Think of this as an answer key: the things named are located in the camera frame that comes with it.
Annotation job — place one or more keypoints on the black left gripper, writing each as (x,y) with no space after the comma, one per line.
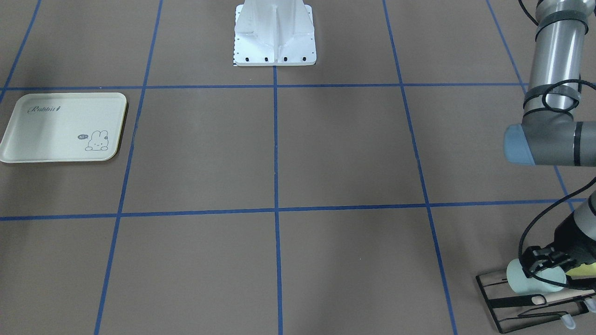
(574,240)

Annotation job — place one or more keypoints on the pale green cup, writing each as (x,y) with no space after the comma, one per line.
(515,278)

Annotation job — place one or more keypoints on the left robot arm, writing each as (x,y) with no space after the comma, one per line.
(549,135)

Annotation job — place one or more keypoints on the yellow cup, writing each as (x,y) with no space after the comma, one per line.
(583,272)

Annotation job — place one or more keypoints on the cream rabbit tray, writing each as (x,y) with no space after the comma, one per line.
(64,127)

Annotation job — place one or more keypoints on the black wire cup rack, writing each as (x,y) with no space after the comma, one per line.
(510,312)

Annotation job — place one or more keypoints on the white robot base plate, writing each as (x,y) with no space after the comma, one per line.
(274,33)

